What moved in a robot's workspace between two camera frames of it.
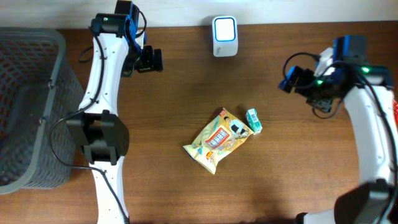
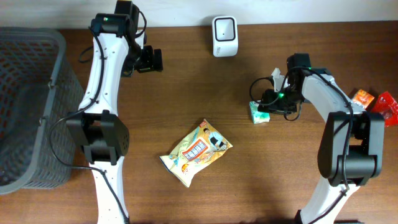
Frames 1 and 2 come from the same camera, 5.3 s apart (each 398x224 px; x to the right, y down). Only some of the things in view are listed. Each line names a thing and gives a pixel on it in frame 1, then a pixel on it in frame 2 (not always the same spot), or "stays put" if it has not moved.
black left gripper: x=157 y=59 stays put
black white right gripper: x=288 y=81 to x=267 y=101
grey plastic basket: x=40 y=98 stays put
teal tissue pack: x=254 y=121 to x=258 y=116
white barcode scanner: x=224 y=35 stays put
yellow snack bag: x=219 y=137 to x=200 y=147
